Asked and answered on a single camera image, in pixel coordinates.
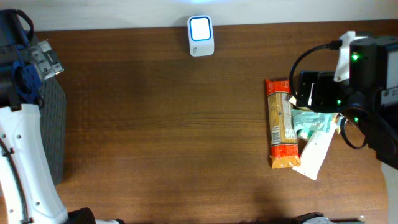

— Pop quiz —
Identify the mint green tissue packet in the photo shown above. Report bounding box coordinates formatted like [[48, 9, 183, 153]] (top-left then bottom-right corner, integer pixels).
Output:
[[292, 109, 334, 133]]

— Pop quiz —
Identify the green white tissue pack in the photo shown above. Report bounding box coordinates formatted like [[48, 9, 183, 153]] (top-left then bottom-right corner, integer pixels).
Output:
[[297, 129, 314, 141]]

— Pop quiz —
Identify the white tube with gold cap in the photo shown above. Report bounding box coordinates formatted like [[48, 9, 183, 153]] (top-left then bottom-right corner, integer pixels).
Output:
[[292, 123, 337, 180]]

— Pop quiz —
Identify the red orange pasta packet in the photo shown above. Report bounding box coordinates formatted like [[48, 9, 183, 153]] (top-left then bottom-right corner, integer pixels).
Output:
[[265, 79, 301, 169]]

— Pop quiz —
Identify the yellow white snack bag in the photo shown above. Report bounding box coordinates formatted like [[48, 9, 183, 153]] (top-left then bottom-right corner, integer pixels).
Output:
[[287, 95, 312, 111]]

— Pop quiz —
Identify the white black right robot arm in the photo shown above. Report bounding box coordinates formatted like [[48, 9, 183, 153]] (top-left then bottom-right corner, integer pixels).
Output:
[[289, 31, 397, 223]]

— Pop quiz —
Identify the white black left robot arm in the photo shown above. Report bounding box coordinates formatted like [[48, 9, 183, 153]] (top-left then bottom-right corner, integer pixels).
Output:
[[1, 9, 102, 224]]

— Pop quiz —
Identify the white barcode scanner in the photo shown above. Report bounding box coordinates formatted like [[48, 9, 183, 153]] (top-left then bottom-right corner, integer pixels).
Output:
[[187, 15, 215, 57]]

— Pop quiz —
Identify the grey plastic shopping basket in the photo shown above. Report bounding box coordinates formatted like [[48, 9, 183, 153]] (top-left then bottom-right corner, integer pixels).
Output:
[[39, 77, 67, 185]]

